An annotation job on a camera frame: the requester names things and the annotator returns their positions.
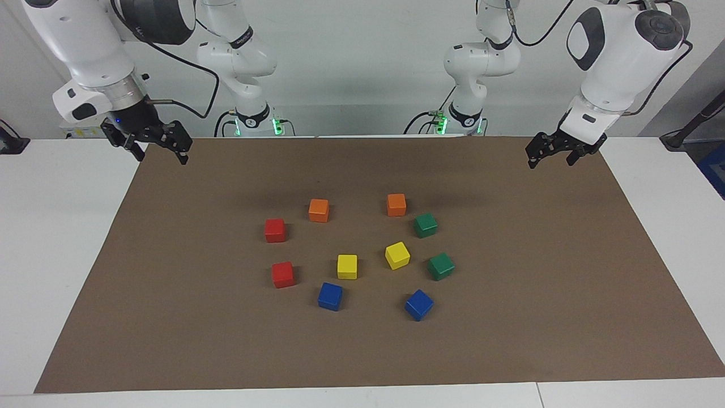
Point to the blue wooden cube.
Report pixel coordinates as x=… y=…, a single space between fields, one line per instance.
x=330 y=296
x=419 y=305

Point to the green wooden cube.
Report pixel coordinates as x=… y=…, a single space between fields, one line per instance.
x=441 y=266
x=425 y=225

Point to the brown table mat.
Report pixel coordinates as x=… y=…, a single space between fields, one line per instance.
x=510 y=340

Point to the white wall socket box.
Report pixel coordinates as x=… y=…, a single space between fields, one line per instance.
x=85 y=132

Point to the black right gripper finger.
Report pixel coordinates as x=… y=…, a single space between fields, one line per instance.
x=177 y=139
x=120 y=136

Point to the black clamp mount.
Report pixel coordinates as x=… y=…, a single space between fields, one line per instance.
x=11 y=144

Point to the blue crate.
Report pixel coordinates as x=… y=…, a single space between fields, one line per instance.
x=715 y=167

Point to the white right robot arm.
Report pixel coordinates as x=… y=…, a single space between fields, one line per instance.
x=85 y=39

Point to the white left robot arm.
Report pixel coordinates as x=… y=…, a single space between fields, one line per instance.
x=617 y=56

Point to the red wooden cube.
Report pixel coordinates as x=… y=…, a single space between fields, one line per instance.
x=282 y=274
x=275 y=230

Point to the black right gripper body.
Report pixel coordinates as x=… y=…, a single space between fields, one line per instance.
x=139 y=120

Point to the orange wooden cube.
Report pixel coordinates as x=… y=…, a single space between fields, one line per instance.
x=319 y=210
x=396 y=204

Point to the yellow wooden cube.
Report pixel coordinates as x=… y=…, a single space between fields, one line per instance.
x=397 y=255
x=347 y=266

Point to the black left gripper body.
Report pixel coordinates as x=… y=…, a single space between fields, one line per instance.
x=575 y=140

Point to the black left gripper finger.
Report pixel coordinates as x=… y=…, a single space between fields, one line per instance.
x=579 y=153
x=541 y=147

